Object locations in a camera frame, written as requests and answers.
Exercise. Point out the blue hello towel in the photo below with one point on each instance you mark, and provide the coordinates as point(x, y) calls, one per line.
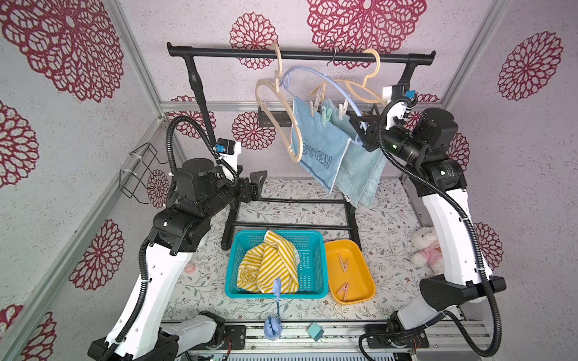
point(323, 146)

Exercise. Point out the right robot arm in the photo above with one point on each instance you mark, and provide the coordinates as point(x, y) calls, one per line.
point(440, 183)

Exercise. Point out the peach pink clothespin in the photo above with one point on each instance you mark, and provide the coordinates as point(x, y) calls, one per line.
point(344, 262)

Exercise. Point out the beige plastic hanger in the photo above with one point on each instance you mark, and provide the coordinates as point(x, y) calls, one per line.
point(360, 91)

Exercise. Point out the small teal cube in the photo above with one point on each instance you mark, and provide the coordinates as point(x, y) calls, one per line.
point(315, 332)

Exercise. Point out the black wire wall rack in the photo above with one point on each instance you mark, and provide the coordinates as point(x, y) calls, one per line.
point(146, 181)

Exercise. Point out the black clothes rack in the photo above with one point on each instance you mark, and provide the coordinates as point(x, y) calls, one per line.
point(188, 54)

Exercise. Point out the yellow plastic tray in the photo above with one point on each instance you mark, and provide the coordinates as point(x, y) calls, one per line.
point(362, 287)

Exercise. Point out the cream plastic hanger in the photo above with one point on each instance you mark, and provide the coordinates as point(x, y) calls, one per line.
point(294, 142)

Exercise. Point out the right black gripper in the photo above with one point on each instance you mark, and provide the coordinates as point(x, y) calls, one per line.
point(372, 139)

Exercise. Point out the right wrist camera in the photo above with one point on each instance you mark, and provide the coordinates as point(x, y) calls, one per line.
point(399, 103)

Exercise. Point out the white teddy bear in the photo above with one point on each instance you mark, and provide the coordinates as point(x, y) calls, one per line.
point(427, 244)

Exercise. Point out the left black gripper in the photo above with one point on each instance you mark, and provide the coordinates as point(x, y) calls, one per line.
point(254, 189)

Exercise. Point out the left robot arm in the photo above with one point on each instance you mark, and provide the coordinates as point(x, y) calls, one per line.
point(200, 189)

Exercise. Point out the teal plastic basket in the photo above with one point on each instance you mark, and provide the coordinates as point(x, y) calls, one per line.
point(312, 270)

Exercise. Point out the white clothespin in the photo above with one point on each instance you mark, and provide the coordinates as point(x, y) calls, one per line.
point(342, 109)

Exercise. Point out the green clothespin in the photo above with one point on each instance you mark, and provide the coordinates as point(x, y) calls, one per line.
point(326, 115)

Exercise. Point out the light blue hanger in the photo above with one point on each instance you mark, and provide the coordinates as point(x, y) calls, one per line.
point(286, 78)

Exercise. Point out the teal plain towel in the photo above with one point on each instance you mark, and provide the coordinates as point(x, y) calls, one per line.
point(360, 171)

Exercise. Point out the yellow striped towel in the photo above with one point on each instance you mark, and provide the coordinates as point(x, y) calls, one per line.
point(274, 258)

